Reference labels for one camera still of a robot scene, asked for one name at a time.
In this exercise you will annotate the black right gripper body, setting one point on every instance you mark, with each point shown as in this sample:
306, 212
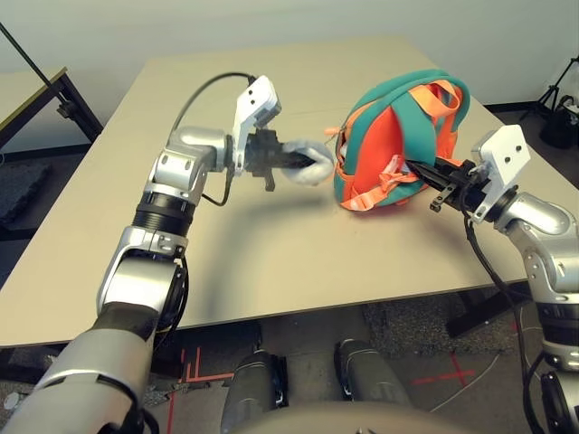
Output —
470, 190

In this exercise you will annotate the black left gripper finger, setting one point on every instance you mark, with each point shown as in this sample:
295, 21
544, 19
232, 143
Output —
298, 160

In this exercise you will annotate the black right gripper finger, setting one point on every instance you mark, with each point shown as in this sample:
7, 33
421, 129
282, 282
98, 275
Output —
452, 163
429, 174

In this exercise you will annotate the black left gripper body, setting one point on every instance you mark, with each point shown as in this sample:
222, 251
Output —
262, 151

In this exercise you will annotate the teal and orange backpack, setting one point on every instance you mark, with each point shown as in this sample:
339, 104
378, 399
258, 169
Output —
384, 135

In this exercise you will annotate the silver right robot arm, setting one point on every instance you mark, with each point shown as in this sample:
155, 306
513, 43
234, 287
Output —
538, 217

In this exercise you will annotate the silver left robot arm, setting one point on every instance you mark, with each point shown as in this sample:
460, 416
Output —
190, 149

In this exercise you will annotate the black bag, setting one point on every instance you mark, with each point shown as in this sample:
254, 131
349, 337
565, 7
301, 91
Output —
558, 131

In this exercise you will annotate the black tripod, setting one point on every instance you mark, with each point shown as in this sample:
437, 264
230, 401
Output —
553, 92

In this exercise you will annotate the black table foot beam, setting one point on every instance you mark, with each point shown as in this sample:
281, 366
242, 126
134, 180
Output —
479, 314

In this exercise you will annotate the grey speckled floor mat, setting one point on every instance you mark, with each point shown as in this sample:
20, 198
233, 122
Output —
407, 321

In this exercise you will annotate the grey robot right leg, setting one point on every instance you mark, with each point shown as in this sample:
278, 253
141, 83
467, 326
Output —
371, 375

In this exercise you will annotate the grey robot leg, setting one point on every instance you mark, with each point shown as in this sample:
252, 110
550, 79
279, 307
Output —
253, 389
371, 375

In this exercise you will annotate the grey robot left leg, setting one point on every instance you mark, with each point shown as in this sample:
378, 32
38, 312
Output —
253, 389

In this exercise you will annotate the dark foam floor mat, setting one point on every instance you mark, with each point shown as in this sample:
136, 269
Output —
22, 190

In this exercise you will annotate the black-framed side table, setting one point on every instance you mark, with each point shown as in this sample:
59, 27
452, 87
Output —
27, 88

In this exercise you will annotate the thin black stand pole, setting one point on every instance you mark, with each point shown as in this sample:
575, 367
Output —
25, 55

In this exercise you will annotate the grey foam mat scrap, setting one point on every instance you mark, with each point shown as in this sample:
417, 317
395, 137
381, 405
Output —
176, 393

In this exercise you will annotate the grey robot torso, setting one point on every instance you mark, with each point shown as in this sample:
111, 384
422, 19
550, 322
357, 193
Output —
353, 420

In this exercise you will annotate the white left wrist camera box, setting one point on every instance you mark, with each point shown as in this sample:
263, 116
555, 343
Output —
246, 117

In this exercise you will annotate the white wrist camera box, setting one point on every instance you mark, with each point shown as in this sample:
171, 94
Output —
246, 117
504, 153

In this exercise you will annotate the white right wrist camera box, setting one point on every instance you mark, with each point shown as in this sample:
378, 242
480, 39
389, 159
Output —
504, 153

